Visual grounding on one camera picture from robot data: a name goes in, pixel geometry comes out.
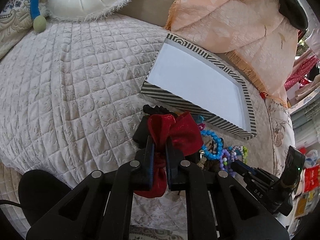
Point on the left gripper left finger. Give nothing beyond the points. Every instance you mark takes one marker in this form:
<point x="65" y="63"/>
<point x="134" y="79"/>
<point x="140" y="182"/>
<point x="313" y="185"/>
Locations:
<point x="144" y="173"/>

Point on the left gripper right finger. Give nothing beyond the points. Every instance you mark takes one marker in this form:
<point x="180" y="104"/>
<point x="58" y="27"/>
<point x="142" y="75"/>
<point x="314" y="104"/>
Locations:
<point x="174" y="169"/>

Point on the red velvet bow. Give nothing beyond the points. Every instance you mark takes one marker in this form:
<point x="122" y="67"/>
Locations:
<point x="173" y="138"/>

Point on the black scrunchie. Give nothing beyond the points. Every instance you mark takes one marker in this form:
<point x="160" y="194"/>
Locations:
<point x="160" y="110"/>

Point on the small red object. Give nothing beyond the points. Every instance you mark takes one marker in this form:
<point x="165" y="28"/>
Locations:
<point x="263" y="95"/>

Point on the striped tray box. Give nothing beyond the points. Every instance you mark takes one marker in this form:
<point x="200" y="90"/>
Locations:
<point x="191" y="79"/>

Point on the quilted beige bedspread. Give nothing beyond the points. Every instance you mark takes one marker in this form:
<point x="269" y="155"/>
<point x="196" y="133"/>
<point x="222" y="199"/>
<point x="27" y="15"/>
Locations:
<point x="70" y="96"/>

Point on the peach fringed blanket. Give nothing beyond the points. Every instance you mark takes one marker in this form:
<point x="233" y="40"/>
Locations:
<point x="252" y="34"/>

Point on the blue green plush toy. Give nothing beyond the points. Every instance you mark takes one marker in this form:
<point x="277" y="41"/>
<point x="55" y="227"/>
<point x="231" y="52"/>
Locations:
<point x="39" y="21"/>

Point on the floral embroidered cushion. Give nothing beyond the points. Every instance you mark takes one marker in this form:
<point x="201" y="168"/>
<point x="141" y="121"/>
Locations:
<point x="15" y="23"/>

